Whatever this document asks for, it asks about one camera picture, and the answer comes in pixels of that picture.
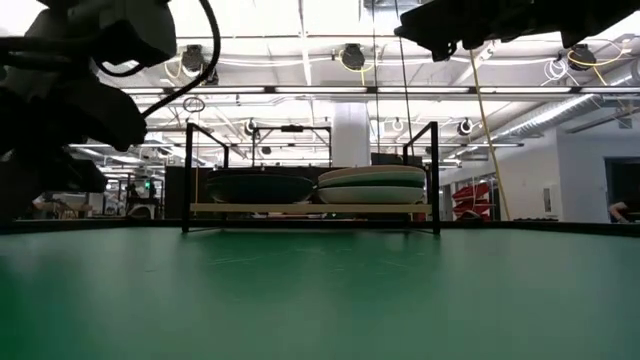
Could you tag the dark teal plate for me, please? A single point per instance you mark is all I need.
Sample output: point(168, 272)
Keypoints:
point(260, 190)

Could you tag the salmon pink plate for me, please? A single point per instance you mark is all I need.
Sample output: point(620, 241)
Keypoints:
point(372, 169)

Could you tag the pale green plate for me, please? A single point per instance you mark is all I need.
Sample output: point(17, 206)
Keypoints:
point(372, 177)

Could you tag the dark grey plate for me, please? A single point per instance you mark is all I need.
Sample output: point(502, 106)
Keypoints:
point(372, 184)

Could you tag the white plate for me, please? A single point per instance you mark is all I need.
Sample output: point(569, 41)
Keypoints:
point(370, 195)

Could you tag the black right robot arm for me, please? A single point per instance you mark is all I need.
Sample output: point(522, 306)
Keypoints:
point(500, 20)

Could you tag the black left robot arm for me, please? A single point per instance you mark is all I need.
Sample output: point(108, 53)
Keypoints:
point(140, 35)

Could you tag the ceiling light strip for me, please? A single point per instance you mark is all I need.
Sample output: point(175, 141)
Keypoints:
point(490, 145)
point(320, 90)

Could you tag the white column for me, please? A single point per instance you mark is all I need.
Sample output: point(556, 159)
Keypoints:
point(350, 135)

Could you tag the green table mat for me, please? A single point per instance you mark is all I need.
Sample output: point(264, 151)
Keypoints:
point(320, 300)

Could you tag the red storage bins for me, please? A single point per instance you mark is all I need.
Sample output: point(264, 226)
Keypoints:
point(472, 195)

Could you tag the person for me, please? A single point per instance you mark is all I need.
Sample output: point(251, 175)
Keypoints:
point(619, 210)

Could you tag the background workstation frame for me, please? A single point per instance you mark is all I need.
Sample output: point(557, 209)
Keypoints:
point(142, 205)

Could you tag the black background rig frame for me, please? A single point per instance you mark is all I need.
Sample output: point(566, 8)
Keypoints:
point(292, 128)

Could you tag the wooden shelf with black frame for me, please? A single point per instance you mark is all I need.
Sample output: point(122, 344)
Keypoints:
point(300, 208)

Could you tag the silver ceiling duct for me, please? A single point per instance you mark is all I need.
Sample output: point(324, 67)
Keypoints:
point(550, 115)

